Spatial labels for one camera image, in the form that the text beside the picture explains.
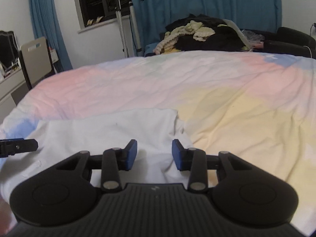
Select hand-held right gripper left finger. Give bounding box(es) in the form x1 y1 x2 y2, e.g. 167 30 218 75
55 139 138 193

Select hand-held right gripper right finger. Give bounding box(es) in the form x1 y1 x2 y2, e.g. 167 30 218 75
172 139 255 192

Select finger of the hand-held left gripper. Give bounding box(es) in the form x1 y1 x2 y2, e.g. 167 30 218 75
0 139 39 157

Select pale grey T-shirt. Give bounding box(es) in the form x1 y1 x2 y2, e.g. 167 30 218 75
0 108 195 203

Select pile of dark clothes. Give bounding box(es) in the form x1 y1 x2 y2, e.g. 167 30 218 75
158 13 252 53

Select white dresser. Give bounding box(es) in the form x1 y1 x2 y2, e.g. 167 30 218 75
0 68 31 124

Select pastel bed cover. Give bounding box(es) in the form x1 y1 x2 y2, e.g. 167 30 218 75
0 50 316 237

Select beige backed chair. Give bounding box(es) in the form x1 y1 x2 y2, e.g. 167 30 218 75
19 37 56 90

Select black framed mirror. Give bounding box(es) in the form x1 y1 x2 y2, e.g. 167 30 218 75
0 30 20 77

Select cream fluffy knit cloth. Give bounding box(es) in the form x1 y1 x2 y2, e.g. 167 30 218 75
153 21 215 55

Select white perforated pole stand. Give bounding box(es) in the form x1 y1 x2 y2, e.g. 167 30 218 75
105 0 130 58

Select narrow blue curtain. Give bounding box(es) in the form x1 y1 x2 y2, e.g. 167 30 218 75
28 0 73 73

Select cloth on windowsill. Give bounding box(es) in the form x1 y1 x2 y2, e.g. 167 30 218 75
86 16 104 26

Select clear plastic bag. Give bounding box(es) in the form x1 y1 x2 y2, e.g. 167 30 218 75
241 29 266 42

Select wide blue curtain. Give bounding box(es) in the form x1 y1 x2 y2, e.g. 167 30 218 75
127 0 282 55

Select dark window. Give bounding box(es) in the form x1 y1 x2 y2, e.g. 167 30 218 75
71 0 131 27

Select black armchair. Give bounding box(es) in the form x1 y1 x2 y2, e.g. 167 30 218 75
241 27 316 60

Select silver pole with black handle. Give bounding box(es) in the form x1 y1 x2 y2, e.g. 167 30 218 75
121 0 145 56

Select white charging cable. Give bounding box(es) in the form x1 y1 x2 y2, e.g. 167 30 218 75
304 23 316 58

